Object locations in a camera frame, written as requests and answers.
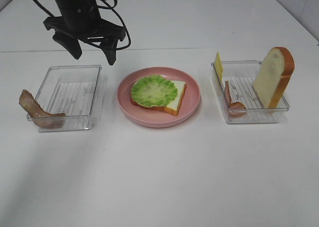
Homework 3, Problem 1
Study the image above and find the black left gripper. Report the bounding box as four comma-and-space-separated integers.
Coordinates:
44, 0, 126, 65

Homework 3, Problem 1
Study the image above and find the green lettuce leaf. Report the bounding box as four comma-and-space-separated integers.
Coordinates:
131, 75, 178, 108

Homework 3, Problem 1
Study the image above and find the bacon strip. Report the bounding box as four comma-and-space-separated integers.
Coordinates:
18, 89, 66, 129
224, 81, 247, 117

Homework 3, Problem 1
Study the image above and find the bread slice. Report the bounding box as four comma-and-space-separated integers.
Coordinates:
253, 47, 295, 109
130, 80, 186, 116

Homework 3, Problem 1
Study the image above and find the yellow cheese slice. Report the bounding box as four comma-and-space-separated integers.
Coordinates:
215, 52, 223, 82

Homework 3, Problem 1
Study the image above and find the clear left plastic tray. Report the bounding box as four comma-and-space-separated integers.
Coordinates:
26, 65, 107, 132

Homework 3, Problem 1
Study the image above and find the clear plastic tray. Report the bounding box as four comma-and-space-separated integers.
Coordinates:
26, 65, 107, 132
211, 60, 290, 124

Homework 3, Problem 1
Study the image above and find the pink round plate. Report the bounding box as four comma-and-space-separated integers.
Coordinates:
117, 67, 201, 128

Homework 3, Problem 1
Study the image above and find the clear right plastic tray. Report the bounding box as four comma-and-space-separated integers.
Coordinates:
211, 60, 290, 124

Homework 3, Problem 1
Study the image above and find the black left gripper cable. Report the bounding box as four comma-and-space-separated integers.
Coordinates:
22, 0, 132, 51

